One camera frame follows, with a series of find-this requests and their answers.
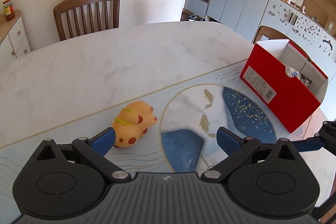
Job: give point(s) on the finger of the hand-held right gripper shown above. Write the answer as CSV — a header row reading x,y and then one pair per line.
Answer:
x,y
309,145
330,127

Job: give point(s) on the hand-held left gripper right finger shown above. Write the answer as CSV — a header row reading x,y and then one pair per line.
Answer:
x,y
228,141

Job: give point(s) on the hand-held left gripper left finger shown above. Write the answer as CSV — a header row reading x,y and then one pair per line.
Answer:
x,y
103,141

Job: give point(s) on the yellow spotted animal toy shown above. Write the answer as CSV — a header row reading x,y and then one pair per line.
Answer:
x,y
131,124

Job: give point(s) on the red cardboard box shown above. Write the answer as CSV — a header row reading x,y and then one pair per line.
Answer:
x,y
283,103

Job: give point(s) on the dark shiny foil snack packet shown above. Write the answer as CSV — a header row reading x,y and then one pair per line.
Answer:
x,y
305,80

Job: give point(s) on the white marble desktop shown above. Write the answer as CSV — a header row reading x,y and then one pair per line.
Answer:
x,y
105,56

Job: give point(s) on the white cabinet with magnets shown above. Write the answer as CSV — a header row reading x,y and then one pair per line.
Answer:
x,y
288,16

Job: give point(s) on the pair of dark shoes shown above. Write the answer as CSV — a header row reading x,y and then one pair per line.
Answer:
x,y
194,18

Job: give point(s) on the white side cabinet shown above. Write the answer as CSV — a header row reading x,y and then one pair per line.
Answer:
x,y
15,40

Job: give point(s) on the red-lidded sauce jar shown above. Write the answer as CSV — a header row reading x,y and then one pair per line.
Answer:
x,y
8,11

